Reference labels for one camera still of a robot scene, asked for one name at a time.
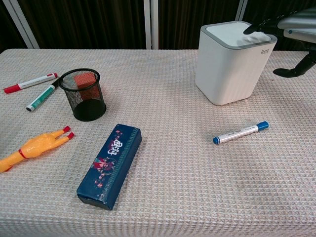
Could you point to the white square trash bin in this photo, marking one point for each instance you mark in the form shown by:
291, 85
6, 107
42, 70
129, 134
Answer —
229, 71

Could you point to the dark blue patterned pencil box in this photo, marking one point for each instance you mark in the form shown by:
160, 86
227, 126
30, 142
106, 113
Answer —
111, 165

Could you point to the green whiteboard marker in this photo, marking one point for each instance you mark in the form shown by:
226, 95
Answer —
42, 97

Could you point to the white frame post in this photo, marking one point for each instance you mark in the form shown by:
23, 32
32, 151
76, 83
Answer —
21, 23
151, 23
241, 10

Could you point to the red capped whiteboard marker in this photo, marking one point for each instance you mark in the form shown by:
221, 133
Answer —
30, 82

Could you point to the dark brown curtain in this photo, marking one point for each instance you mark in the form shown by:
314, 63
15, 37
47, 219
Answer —
86, 22

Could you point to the yellow rubber chicken toy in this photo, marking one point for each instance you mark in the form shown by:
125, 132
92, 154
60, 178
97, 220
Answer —
32, 148

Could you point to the black mesh pen holder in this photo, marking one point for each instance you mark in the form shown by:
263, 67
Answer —
85, 103

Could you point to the blue capped whiteboard marker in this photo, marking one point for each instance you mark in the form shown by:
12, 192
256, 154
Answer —
240, 132

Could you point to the orange block eraser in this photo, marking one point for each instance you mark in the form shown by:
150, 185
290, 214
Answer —
84, 82

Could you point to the beige waffle weave tablecloth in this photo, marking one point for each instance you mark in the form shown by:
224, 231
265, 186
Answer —
172, 177

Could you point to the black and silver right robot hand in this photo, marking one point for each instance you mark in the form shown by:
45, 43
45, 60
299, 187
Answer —
296, 23

